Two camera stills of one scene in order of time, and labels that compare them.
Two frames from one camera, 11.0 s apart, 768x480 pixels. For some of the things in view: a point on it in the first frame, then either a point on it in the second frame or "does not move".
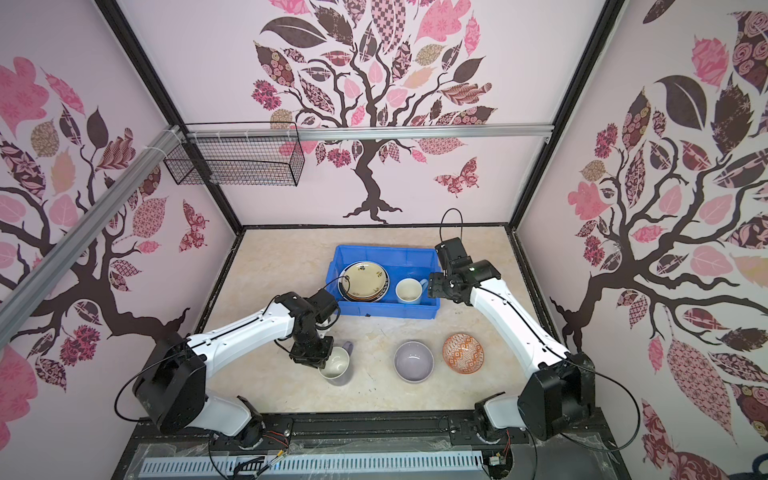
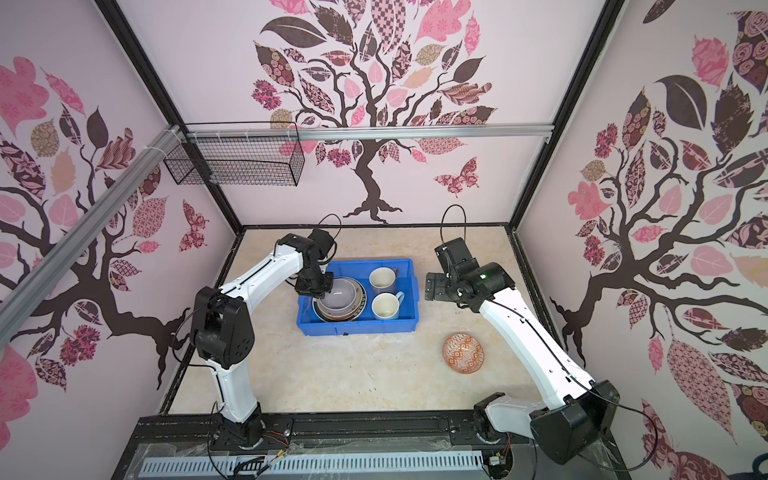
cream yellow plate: (364, 281) -> (358, 303)
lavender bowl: (413, 362) -> (341, 297)
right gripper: (435, 285) does not move
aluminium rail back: (366, 132) does not move
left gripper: (318, 359) -> (318, 292)
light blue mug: (409, 291) -> (386, 305)
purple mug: (337, 365) -> (383, 279)
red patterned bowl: (463, 353) does not move
